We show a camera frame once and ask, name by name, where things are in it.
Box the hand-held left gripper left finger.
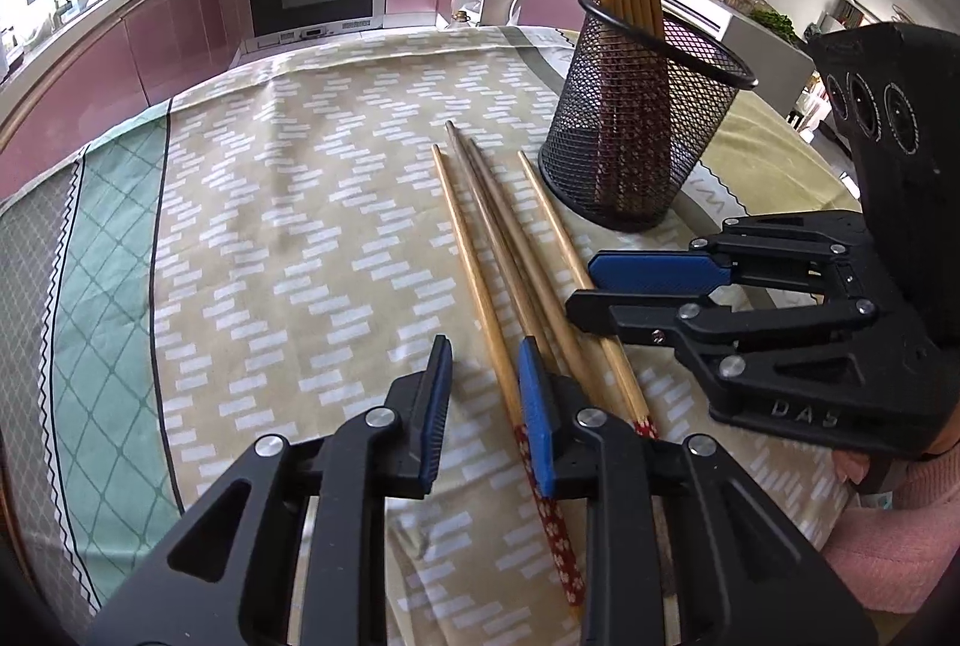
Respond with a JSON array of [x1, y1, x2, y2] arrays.
[[88, 335, 455, 646]]

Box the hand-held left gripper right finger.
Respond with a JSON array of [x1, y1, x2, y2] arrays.
[[517, 335, 878, 646]]

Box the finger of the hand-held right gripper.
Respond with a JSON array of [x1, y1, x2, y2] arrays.
[[589, 209, 872, 297], [566, 288, 880, 384]]

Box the light red-ended chopstick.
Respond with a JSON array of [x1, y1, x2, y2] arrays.
[[516, 149, 662, 443], [432, 143, 587, 609]]

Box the black mesh utensil holder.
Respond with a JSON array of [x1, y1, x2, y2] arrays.
[[538, 0, 758, 233]]

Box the dark brown chopstick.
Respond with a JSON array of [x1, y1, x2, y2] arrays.
[[445, 119, 560, 369], [468, 137, 623, 422]]

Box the person's right forearm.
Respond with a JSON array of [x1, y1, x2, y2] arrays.
[[823, 458, 960, 617]]

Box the person's right hand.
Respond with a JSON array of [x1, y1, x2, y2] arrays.
[[831, 451, 875, 489]]

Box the green leafy vegetables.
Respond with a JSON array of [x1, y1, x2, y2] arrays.
[[750, 7, 796, 40]]

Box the patchwork patterned tablecloth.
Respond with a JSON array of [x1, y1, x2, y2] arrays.
[[0, 23, 863, 646]]

